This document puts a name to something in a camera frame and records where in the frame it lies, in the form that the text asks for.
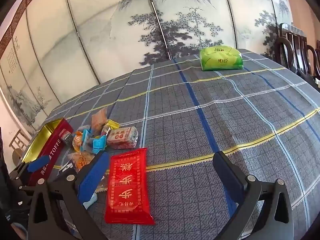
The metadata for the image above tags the grey plaid tablecloth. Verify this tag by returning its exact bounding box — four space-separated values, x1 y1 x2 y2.
21 48 320 240

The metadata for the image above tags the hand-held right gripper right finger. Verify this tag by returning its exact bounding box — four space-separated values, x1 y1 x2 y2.
212 151 294 240

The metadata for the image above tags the long clear pink snack packet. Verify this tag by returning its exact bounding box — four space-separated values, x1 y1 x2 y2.
91 109 108 132

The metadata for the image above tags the small brown cube packet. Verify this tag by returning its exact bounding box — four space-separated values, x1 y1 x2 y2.
107 126 139 150

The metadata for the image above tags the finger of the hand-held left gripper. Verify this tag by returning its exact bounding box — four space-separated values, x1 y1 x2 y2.
9 156 50 188

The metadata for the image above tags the light wooden chair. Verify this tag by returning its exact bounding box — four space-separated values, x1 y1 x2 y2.
9 129 32 155

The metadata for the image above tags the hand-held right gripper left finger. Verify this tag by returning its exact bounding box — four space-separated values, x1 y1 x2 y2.
28 151 110 240

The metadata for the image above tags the small teal snack packet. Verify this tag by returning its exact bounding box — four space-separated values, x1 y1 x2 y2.
91 135 108 153
81 129 93 145

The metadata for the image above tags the dark wooden chair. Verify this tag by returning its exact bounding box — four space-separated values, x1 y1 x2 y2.
274 23 313 77
306 40 320 79

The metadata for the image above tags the red tin box gold inside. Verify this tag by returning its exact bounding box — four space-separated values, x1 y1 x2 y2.
21 117 74 188

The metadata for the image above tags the green snack packet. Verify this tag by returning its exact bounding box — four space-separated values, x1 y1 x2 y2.
200 45 243 71

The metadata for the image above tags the orange snack packet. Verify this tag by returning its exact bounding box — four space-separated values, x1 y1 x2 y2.
72 132 84 152

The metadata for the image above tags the round millstone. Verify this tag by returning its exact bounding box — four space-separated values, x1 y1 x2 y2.
12 149 23 163

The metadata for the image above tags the large red snack packet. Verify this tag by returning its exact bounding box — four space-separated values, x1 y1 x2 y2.
104 148 156 225

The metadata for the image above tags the clear bag orange print snack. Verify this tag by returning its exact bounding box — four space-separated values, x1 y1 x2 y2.
69 151 95 173

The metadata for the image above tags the painted landscape folding screen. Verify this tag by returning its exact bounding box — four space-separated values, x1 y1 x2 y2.
0 0 294 135

